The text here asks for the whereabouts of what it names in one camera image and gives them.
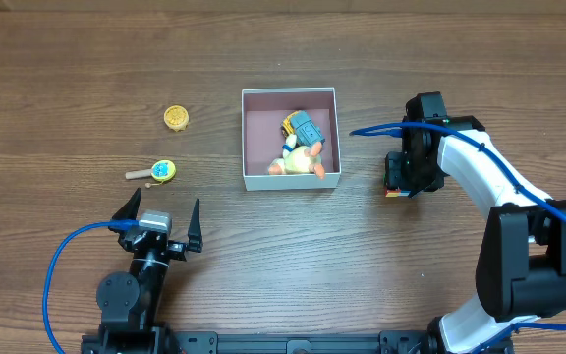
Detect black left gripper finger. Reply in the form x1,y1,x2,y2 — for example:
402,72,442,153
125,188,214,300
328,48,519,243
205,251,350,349
187,199,203,253
111,188,142,220

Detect colourful puzzle cube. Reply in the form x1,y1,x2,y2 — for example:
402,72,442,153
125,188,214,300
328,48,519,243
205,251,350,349
385,189,410,198

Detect yellow grey toy truck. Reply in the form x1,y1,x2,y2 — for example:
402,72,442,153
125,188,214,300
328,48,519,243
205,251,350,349
281,110,325,147

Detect white plush duck toy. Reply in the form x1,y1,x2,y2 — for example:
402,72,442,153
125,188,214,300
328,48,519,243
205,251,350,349
268,134,326,180

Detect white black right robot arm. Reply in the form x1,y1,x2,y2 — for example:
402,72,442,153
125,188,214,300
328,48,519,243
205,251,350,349
384,92,566,353

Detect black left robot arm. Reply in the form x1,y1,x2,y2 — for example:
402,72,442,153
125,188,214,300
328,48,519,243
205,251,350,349
81,189,203,354

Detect yellow blue rattle drum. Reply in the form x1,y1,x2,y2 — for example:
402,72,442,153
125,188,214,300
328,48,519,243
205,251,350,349
125,160,177,189

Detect yellow round toy disc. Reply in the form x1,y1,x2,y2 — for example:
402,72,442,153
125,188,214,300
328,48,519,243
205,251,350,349
163,105,190,132

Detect white box pink interior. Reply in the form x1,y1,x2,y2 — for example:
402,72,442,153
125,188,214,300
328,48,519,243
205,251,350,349
241,87,341,191

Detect blue left cable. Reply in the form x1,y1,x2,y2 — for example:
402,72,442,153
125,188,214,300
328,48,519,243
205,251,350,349
42,219,141,354

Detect blue cable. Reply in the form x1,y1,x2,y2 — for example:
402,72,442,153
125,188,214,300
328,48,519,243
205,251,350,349
42,219,141,354
349,121,566,354

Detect blue right cable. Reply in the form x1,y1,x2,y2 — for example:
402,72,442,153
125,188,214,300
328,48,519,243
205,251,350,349
349,121,566,354

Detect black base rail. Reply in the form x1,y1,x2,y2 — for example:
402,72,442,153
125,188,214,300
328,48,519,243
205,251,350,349
80,330,515,354

